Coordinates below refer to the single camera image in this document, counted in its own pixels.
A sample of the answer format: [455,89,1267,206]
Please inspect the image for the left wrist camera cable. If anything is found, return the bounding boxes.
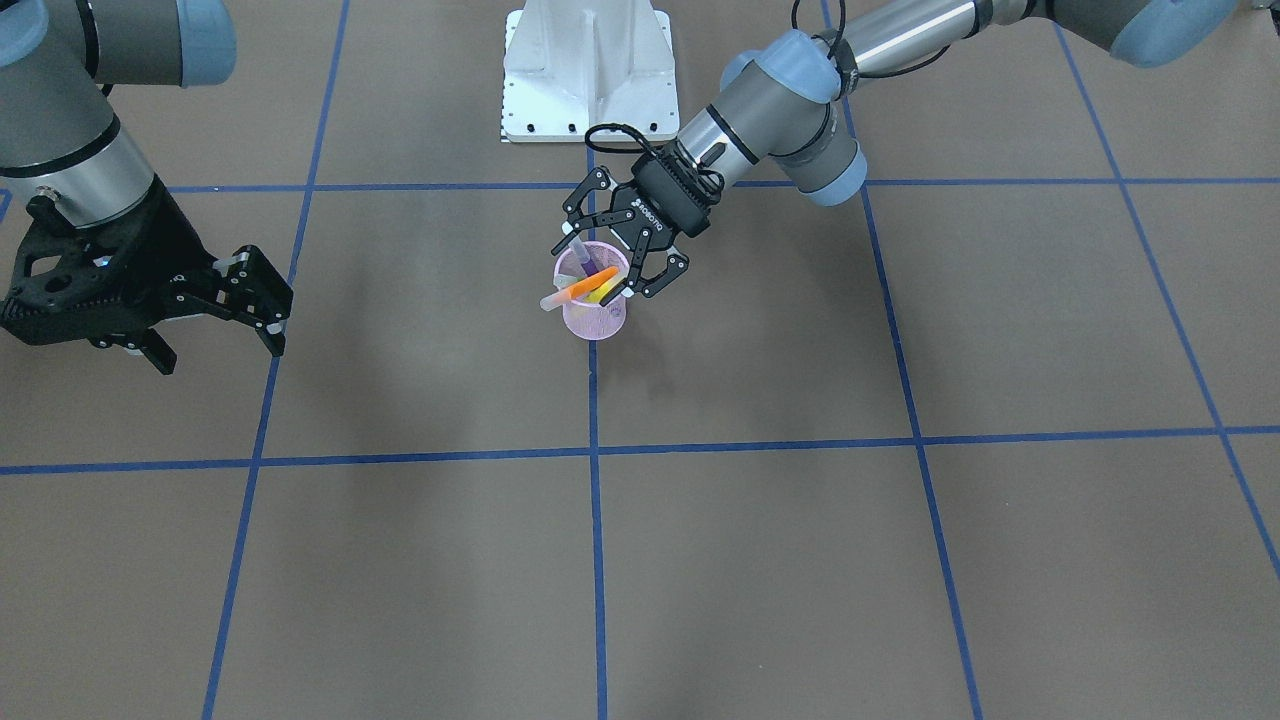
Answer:
[584,123,726,196]

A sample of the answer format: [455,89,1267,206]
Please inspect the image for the white pedestal column base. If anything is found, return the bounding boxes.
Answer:
[500,1,681,143]

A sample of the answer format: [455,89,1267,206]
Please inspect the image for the pink mesh pen holder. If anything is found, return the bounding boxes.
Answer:
[559,241,628,340]

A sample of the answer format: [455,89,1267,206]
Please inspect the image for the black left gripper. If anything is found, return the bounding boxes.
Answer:
[550,150,723,299]

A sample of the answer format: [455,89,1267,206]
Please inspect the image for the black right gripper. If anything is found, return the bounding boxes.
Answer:
[3,179,294,375]

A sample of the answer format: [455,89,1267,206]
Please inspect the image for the purple highlighter pen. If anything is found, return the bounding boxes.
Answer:
[570,236,600,277]

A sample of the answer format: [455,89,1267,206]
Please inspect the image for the blue tape grid lines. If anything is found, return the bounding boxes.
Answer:
[3,1,1277,719]

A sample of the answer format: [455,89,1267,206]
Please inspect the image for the orange highlighter pen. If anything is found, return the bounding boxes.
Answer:
[539,266,620,311]

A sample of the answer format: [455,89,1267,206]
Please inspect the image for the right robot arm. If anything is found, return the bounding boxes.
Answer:
[1,1,294,375]

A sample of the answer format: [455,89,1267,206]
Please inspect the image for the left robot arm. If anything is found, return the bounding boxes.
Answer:
[552,1,1236,304]

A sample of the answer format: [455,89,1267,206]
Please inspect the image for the yellow highlighter pen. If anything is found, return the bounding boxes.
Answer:
[582,275,623,305]

